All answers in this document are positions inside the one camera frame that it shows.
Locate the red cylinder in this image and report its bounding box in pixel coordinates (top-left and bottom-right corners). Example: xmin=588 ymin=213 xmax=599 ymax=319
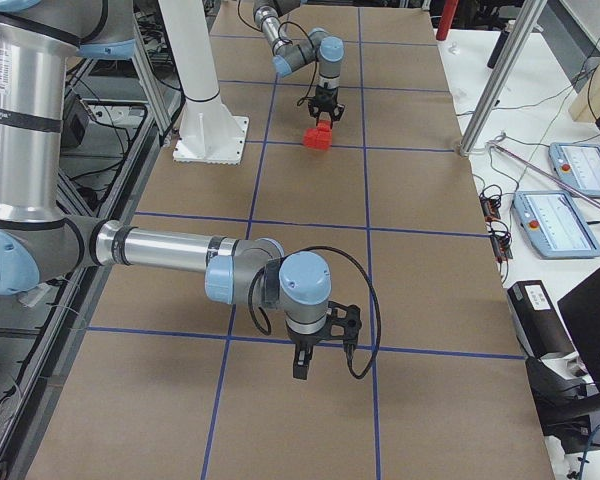
xmin=436 ymin=0 xmax=459 ymax=41

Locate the black monitor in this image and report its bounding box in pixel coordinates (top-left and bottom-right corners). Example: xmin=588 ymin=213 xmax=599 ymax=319
xmin=558 ymin=268 xmax=600 ymax=384

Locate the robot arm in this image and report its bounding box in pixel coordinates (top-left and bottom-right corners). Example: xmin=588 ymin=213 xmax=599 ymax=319
xmin=252 ymin=0 xmax=345 ymax=126
xmin=0 ymin=1 xmax=377 ymax=380

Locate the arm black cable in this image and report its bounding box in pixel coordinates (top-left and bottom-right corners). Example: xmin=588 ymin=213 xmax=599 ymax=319
xmin=247 ymin=248 xmax=380 ymax=380

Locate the black box with label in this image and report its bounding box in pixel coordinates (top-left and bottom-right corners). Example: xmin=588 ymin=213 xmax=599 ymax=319
xmin=507 ymin=280 xmax=575 ymax=360

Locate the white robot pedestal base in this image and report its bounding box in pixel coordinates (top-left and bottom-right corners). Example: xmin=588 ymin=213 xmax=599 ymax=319
xmin=159 ymin=0 xmax=249 ymax=165

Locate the aluminium frame post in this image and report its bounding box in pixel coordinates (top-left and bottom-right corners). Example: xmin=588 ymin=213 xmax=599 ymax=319
xmin=458 ymin=0 xmax=547 ymax=157

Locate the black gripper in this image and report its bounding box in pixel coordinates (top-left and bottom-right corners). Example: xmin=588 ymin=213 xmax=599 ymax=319
xmin=307 ymin=85 xmax=344 ymax=128
xmin=286 ymin=301 xmax=362 ymax=380

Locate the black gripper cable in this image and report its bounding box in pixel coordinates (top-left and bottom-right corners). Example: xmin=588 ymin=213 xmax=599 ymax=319
xmin=237 ymin=0 xmax=326 ymax=107

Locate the teach pendant near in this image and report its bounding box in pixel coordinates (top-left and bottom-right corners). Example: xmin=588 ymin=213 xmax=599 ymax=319
xmin=512 ymin=190 xmax=600 ymax=260

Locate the teach pendant far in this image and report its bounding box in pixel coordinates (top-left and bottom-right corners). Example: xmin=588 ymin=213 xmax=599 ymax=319
xmin=549 ymin=143 xmax=600 ymax=198

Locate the teach pendant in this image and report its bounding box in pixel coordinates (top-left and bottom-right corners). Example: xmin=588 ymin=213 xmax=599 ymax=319
xmin=512 ymin=190 xmax=600 ymax=260
xmin=549 ymin=143 xmax=600 ymax=198

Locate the red wooden block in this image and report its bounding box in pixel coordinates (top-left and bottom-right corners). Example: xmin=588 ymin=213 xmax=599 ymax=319
xmin=303 ymin=128 xmax=322 ymax=150

